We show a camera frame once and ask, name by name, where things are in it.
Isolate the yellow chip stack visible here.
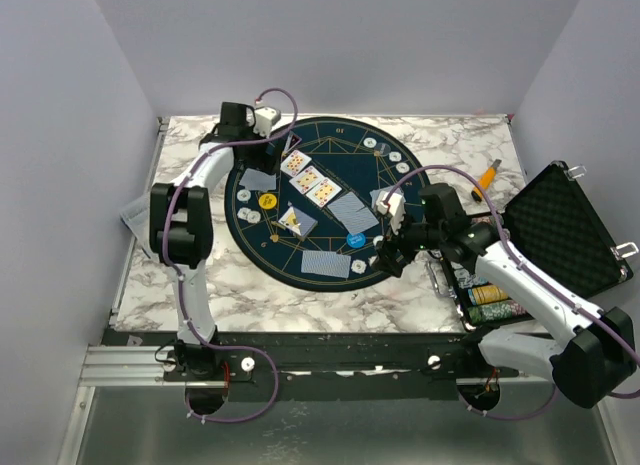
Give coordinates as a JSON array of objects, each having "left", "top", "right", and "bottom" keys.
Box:
[{"left": 467, "top": 285, "right": 509, "bottom": 306}]

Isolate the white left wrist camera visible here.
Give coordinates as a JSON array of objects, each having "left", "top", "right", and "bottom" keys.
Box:
[{"left": 253, "top": 106, "right": 281, "bottom": 138}]

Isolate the yellow dealer button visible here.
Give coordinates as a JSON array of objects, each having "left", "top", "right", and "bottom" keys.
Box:
[{"left": 258, "top": 193, "right": 278, "bottom": 210}]

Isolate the clear big blind button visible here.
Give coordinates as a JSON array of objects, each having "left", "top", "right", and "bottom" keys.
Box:
[{"left": 373, "top": 142, "right": 392, "bottom": 158}]

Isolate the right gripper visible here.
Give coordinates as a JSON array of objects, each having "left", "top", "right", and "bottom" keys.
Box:
[{"left": 371, "top": 206, "right": 446, "bottom": 277}]

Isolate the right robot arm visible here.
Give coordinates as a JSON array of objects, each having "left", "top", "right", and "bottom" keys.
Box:
[{"left": 372, "top": 183, "right": 639, "bottom": 409}]

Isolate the yellow utility knife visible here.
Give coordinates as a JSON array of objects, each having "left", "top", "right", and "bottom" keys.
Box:
[{"left": 471, "top": 159, "right": 502, "bottom": 203}]

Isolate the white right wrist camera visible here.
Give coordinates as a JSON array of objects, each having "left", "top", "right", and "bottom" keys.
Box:
[{"left": 376, "top": 190, "right": 405, "bottom": 235}]

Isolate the blue playing card box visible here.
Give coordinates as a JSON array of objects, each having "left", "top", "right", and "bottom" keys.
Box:
[{"left": 277, "top": 206, "right": 318, "bottom": 240}]

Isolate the chrome case handle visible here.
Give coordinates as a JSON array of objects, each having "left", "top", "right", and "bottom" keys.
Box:
[{"left": 426, "top": 258, "right": 455, "bottom": 299}]

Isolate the face-down cards mat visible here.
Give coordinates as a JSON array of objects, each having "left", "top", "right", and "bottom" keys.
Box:
[{"left": 328, "top": 192, "right": 379, "bottom": 235}]

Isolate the face-up card flop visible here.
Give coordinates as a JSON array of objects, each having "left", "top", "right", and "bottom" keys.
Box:
[
  {"left": 306, "top": 178, "right": 342, "bottom": 208},
  {"left": 289, "top": 165, "right": 325, "bottom": 195},
  {"left": 280, "top": 150, "right": 312, "bottom": 177}
]

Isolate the clear plastic screw box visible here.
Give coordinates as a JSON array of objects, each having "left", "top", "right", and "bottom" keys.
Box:
[{"left": 119, "top": 193, "right": 153, "bottom": 259}]

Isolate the round blue poker mat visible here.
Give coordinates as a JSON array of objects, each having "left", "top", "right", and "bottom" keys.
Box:
[{"left": 225, "top": 117, "right": 420, "bottom": 292}]

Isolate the black poker chip case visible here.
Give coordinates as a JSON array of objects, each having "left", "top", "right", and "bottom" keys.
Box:
[{"left": 432, "top": 161, "right": 634, "bottom": 332}]

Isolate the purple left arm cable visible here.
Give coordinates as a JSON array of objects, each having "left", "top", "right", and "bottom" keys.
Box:
[{"left": 162, "top": 88, "right": 300, "bottom": 426}]

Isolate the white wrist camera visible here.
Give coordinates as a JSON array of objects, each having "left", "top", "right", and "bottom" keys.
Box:
[
  {"left": 253, "top": 106, "right": 281, "bottom": 138},
  {"left": 376, "top": 190, "right": 405, "bottom": 235}
]

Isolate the face-down cards seat eight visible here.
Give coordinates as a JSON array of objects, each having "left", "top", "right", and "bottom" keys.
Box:
[{"left": 239, "top": 169, "right": 277, "bottom": 192}]

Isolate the white 5 poker chip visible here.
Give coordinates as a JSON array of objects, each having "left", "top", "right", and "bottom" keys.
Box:
[{"left": 351, "top": 259, "right": 367, "bottom": 275}]

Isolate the face-down cards seat five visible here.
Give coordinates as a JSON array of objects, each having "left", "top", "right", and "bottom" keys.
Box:
[{"left": 301, "top": 250, "right": 351, "bottom": 279}]

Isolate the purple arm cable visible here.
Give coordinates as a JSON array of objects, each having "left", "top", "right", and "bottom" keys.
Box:
[
  {"left": 387, "top": 164, "right": 640, "bottom": 421},
  {"left": 162, "top": 88, "right": 300, "bottom": 426}
]

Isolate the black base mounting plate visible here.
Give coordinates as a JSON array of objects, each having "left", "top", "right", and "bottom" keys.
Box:
[{"left": 99, "top": 330, "right": 516, "bottom": 412}]

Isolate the face-down cards seat two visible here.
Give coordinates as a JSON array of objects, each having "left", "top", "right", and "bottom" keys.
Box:
[{"left": 370, "top": 187, "right": 390, "bottom": 210}]

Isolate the aluminium frame rail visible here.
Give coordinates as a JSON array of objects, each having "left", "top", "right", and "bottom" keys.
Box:
[{"left": 79, "top": 347, "right": 551, "bottom": 389}]

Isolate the blue small blind button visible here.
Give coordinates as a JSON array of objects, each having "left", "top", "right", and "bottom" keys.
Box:
[{"left": 346, "top": 232, "right": 367, "bottom": 249}]

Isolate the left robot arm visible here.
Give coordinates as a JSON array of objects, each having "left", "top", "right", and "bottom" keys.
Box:
[{"left": 149, "top": 102, "right": 286, "bottom": 380}]

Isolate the green chip stack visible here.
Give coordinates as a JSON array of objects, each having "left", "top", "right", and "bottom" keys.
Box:
[{"left": 468, "top": 300, "right": 527, "bottom": 326}]

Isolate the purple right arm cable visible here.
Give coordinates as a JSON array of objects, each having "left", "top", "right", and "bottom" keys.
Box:
[{"left": 387, "top": 164, "right": 640, "bottom": 421}]

